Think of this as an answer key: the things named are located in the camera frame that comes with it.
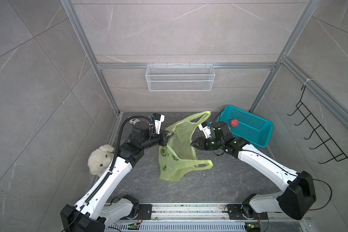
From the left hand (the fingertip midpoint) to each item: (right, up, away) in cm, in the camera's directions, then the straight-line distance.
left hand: (174, 131), depth 69 cm
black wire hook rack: (+68, +2, -1) cm, 68 cm away
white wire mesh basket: (+4, +37, +32) cm, 49 cm away
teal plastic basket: (+63, -2, +38) cm, 74 cm away
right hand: (+10, -7, +7) cm, 14 cm away
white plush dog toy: (-37, -14, +3) cm, 40 cm away
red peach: (+45, +4, +38) cm, 59 cm away
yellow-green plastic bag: (+2, -12, -3) cm, 13 cm away
